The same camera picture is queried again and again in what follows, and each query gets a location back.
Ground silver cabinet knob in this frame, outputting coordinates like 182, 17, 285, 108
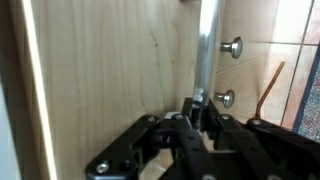
219, 36, 244, 60
212, 88, 236, 110

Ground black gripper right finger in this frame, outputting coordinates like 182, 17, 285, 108
202, 99, 320, 180

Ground light wooden cabinet door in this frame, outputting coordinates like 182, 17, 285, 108
9, 0, 222, 180

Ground silver drawer handle bar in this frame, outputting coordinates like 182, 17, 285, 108
191, 0, 223, 132

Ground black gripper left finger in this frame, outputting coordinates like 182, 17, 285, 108
84, 97, 218, 180

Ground brown bent stick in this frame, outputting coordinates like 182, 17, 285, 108
254, 60, 287, 120

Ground patterned floor rug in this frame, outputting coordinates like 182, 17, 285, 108
292, 43, 320, 143

